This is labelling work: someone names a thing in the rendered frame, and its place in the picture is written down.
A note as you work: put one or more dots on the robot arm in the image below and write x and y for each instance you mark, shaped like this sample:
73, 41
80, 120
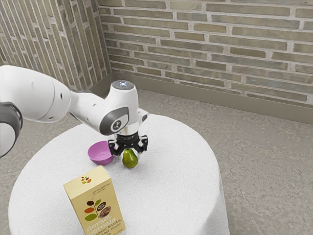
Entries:
44, 100

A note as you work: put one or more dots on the pink bowl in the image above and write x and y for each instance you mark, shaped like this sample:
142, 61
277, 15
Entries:
100, 156

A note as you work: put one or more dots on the green pear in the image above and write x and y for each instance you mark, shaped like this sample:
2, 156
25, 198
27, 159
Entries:
129, 159

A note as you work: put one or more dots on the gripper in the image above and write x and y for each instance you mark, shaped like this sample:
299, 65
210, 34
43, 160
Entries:
127, 140

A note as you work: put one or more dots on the yellow cereal box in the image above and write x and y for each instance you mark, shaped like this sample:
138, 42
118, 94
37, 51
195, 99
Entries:
95, 203

